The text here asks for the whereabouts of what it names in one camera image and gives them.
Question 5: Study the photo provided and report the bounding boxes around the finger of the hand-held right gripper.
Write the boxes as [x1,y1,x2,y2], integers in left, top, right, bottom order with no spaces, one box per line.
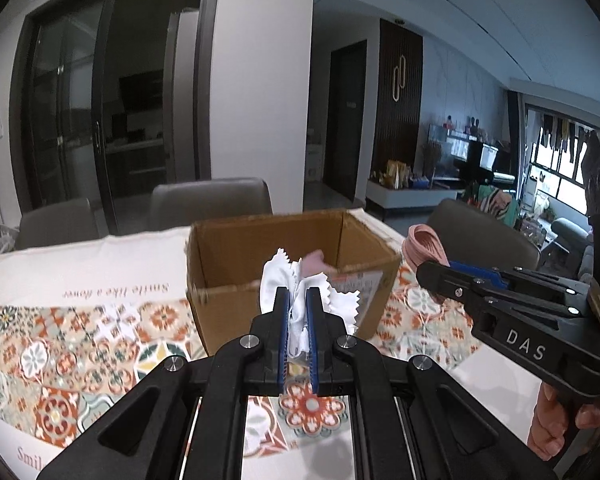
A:
[415,260,589,318]
[449,260,592,299]

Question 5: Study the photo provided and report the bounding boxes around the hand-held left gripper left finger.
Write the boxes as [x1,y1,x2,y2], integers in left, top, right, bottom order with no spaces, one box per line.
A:
[37,286,293,480]

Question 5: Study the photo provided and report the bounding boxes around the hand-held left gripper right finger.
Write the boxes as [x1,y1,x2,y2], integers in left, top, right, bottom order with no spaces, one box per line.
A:
[305,287,556,480]

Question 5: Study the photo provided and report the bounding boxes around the white zigzag edged cloth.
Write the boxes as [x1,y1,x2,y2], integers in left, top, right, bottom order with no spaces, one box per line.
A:
[258,247,364,362]

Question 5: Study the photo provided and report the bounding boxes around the brown cardboard box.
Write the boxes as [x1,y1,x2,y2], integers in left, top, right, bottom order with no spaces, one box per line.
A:
[185,208,402,357]

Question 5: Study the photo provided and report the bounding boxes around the pink fringed towel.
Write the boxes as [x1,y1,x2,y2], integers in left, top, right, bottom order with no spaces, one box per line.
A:
[300,249,334,277]

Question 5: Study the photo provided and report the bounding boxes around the person's right hand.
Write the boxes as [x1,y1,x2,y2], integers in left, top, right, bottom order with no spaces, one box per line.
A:
[527,380,600,462]

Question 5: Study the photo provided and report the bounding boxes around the grey dining chair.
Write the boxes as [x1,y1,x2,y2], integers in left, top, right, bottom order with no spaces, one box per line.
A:
[13,198,101,251]
[424,198,542,277]
[147,178,274,234]

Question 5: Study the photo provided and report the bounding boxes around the colourful clothes pile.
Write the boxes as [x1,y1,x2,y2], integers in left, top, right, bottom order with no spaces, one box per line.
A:
[462,182,519,227]

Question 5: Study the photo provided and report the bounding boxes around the grey sofa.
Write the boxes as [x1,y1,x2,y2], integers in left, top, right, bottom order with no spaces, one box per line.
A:
[549,217,597,282]

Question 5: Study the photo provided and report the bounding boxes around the black piano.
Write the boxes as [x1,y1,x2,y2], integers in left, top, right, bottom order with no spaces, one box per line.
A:
[466,139,514,187]

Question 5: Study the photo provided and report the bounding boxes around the yellow paper bags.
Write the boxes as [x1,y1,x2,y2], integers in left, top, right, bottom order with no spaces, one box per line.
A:
[379,159,417,189]

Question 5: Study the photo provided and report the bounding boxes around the dried flower bouquet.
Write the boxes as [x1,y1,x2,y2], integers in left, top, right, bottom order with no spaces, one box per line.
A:
[422,140,444,182]

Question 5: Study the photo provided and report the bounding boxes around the large grid window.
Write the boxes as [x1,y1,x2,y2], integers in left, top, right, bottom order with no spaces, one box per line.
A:
[524,104,600,202]

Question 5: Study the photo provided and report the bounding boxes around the dark interior door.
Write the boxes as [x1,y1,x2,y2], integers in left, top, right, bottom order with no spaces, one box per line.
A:
[324,39,369,202]

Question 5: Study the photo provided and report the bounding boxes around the white floral tile tablecloth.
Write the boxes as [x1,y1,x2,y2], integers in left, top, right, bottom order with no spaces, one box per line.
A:
[0,207,547,480]

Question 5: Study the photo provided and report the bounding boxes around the dark sliding glass door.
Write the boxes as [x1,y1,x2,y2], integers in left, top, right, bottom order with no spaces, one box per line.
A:
[9,0,217,237]

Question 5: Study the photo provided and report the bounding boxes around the dark slatted wall panel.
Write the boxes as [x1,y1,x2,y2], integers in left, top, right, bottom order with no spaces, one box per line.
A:
[372,18,425,212]

